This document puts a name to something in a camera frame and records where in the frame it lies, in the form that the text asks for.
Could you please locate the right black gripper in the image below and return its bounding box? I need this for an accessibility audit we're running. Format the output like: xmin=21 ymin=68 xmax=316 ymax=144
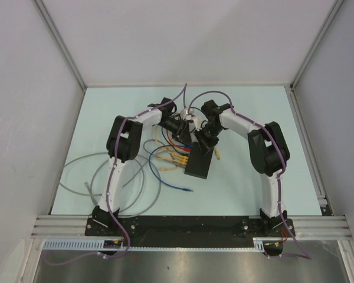
xmin=194 ymin=123 xmax=224 ymax=157

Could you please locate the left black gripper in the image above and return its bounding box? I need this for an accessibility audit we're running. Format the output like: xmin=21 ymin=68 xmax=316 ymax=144
xmin=159 ymin=117 xmax=194 ymax=147

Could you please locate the red ethernet cable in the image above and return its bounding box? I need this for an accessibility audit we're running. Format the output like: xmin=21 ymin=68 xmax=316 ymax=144
xmin=166 ymin=129 xmax=192 ymax=152

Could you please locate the black network switch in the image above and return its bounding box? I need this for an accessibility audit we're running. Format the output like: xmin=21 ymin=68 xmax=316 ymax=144
xmin=184 ymin=142 xmax=214 ymax=179

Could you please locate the blue ethernet cable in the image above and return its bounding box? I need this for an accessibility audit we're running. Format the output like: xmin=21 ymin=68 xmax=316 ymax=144
xmin=148 ymin=144 xmax=194 ymax=193

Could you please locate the long grey ethernet cable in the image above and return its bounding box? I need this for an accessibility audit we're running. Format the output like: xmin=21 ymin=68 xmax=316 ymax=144
xmin=58 ymin=139 xmax=163 ymax=219

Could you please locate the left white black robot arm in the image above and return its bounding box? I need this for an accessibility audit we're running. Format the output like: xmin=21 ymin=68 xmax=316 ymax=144
xmin=92 ymin=97 xmax=176 ymax=236

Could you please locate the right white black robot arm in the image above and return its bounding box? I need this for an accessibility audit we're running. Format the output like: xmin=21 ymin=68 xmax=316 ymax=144
xmin=195 ymin=100 xmax=290 ymax=236

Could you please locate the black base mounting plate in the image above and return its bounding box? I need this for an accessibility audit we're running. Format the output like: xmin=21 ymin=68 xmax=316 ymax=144
xmin=85 ymin=215 xmax=296 ymax=236

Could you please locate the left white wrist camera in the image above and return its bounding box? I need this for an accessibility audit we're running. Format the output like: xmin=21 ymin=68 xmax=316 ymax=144
xmin=180 ymin=108 xmax=192 ymax=121

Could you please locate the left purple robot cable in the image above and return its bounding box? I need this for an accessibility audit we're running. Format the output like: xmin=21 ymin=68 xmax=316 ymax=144
xmin=43 ymin=83 xmax=188 ymax=265

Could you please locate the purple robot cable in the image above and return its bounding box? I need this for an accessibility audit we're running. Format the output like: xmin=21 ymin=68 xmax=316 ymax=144
xmin=188 ymin=90 xmax=313 ymax=260
xmin=43 ymin=83 xmax=188 ymax=265

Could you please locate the white slotted cable duct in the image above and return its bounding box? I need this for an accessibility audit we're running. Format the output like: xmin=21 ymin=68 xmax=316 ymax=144
xmin=43 ymin=238 xmax=284 ymax=254

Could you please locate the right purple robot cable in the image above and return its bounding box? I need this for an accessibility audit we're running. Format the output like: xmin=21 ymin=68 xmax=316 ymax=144
xmin=188 ymin=90 xmax=313 ymax=260

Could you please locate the aluminium frame rail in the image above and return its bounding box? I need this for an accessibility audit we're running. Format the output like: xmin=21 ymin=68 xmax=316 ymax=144
xmin=32 ymin=215 xmax=353 ymax=241

